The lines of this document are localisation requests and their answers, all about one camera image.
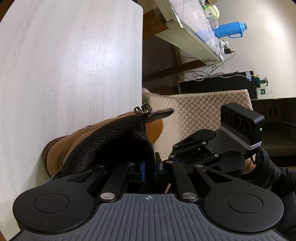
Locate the brown leather work boot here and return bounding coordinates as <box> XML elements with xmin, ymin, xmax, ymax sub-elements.
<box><xmin>42</xmin><ymin>102</ymin><xmax>175</xmax><ymax>194</ymax></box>

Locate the black jacket sleeve forearm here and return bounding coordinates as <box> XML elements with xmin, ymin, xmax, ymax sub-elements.
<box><xmin>240</xmin><ymin>150</ymin><xmax>295</xmax><ymax>240</ymax></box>

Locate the person's right hand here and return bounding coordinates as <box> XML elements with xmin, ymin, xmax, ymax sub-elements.
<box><xmin>242</xmin><ymin>155</ymin><xmax>256</xmax><ymax>174</ymax></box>

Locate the black box on floor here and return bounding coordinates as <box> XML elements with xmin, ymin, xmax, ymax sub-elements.
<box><xmin>179</xmin><ymin>71</ymin><xmax>257</xmax><ymax>99</ymax></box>

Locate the beige quilted chair cushion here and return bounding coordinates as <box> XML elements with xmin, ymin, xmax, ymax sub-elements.
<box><xmin>142</xmin><ymin>88</ymin><xmax>252</xmax><ymax>160</ymax></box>

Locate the blue thermos jug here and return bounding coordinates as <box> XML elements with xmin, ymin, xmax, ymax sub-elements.
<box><xmin>214</xmin><ymin>22</ymin><xmax>247</xmax><ymax>38</ymax></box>

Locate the white dining table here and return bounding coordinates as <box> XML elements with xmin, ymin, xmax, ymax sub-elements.
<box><xmin>155</xmin><ymin>1</ymin><xmax>224</xmax><ymax>65</ymax></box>

